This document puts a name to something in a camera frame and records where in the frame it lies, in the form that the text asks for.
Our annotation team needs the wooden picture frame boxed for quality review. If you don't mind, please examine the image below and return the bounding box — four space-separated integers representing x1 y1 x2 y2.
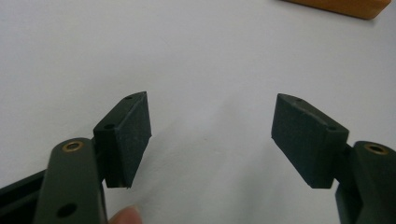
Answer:
281 0 392 21

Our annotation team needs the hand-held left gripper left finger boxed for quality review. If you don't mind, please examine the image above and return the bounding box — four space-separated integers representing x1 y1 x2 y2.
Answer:
92 91 153 189

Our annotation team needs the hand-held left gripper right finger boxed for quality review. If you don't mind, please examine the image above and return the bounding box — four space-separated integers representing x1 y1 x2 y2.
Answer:
270 92 350 189

